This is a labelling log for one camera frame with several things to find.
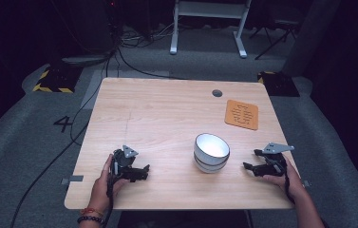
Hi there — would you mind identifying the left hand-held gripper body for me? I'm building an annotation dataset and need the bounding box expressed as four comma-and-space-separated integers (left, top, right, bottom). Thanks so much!
109, 144, 140, 184

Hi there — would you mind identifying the black tripod stand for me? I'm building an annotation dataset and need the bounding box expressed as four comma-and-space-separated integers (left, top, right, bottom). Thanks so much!
249, 18, 298, 61

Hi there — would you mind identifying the black right gripper strap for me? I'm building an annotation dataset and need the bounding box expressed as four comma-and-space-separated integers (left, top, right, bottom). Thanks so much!
281, 170, 296, 205

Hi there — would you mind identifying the person's left hand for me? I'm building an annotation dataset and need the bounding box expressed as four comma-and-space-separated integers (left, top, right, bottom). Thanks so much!
87, 153, 127, 213

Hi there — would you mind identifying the orange square mat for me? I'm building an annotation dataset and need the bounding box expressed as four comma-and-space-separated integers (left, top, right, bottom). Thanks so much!
224, 99, 259, 131

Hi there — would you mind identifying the grey tape strip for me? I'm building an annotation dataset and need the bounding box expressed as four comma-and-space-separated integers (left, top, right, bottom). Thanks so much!
61, 174, 85, 186

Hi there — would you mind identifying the orange red bracelet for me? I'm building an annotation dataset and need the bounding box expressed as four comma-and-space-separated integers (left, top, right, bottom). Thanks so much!
80, 206, 105, 218

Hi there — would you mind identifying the black gripper strap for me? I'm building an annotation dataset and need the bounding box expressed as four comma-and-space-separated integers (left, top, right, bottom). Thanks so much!
102, 177, 115, 228
281, 170, 296, 205

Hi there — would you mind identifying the grey flat stand base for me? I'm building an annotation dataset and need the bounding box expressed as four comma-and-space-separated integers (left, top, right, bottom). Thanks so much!
60, 54, 113, 68

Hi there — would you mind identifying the dark beaded bracelet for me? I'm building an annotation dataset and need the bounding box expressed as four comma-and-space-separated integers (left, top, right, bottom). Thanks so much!
77, 215, 104, 225

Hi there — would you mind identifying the bundle of floor cables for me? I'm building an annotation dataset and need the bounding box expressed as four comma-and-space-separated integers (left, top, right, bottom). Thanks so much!
119, 22, 180, 49

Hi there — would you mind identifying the black left gripper strap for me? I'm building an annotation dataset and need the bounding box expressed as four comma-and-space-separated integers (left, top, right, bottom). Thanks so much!
102, 177, 115, 228

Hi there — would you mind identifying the black yellow striped base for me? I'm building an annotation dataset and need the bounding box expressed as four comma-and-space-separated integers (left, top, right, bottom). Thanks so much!
256, 70, 301, 98
32, 64, 84, 94

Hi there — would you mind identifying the person's right hand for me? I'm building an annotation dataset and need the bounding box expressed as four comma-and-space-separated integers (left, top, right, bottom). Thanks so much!
262, 157, 309, 203

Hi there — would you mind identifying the long black floor cable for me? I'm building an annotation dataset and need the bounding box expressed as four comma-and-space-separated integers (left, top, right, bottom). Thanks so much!
9, 53, 120, 228

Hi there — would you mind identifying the white bowl with dark rim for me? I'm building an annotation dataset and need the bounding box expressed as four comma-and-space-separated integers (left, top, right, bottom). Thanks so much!
193, 153, 231, 170
193, 132, 231, 166
194, 157, 230, 175

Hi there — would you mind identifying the white desk frame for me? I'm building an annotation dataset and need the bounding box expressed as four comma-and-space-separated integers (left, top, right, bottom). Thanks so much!
169, 0, 253, 59

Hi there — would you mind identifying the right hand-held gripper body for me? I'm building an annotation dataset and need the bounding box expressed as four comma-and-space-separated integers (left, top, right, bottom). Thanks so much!
253, 142, 295, 179

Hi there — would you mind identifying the grey curtain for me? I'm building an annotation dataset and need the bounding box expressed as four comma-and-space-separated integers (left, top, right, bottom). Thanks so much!
281, 0, 343, 78

